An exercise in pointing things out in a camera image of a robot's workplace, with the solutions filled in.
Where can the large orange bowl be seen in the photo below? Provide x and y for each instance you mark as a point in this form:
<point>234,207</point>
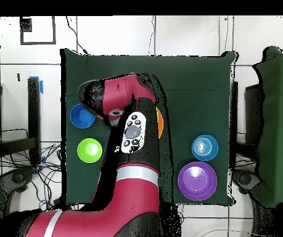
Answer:
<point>160,123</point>

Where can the large purple bowl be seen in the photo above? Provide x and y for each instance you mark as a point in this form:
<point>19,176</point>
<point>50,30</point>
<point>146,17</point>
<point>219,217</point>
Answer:
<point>197,181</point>

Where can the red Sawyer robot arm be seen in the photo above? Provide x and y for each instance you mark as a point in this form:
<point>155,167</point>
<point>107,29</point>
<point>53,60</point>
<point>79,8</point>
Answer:
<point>131,192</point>

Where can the small green bowl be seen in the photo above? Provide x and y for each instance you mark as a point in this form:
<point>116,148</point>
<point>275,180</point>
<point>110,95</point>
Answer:
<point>89,150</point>

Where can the dark blue bowl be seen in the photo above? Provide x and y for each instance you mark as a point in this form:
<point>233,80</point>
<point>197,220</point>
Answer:
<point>80,117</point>

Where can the light blue bowl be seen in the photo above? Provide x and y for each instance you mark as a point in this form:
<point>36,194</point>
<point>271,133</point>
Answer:
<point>204,148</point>

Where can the dark green table cloth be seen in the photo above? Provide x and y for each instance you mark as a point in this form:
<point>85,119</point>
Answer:
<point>193,86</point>

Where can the grey wheeled base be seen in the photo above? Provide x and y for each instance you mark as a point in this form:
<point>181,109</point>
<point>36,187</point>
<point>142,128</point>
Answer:
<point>246,179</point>

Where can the black wheeled base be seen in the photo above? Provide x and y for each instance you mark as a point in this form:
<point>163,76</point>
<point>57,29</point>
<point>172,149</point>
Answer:
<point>15,178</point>

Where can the black post with blue tape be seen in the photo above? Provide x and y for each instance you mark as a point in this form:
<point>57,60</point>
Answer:
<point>34,118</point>

